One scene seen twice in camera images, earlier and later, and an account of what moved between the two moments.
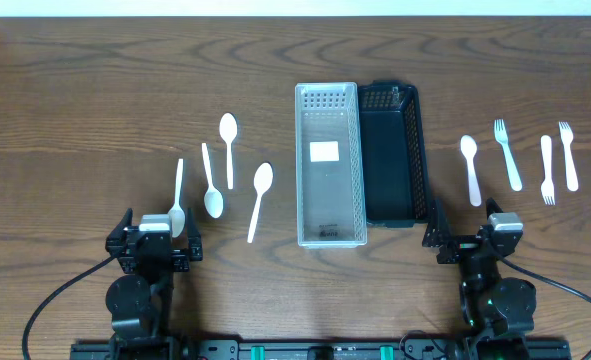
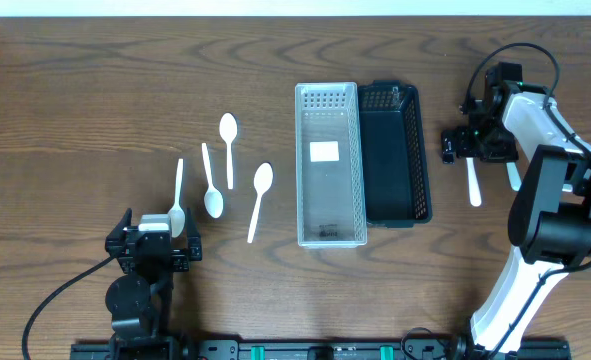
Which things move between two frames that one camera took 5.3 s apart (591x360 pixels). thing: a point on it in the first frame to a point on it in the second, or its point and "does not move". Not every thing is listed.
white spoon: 262,180 does not move
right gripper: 438,236 to 508,153
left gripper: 154,253 does not move
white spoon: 469,146 does not move
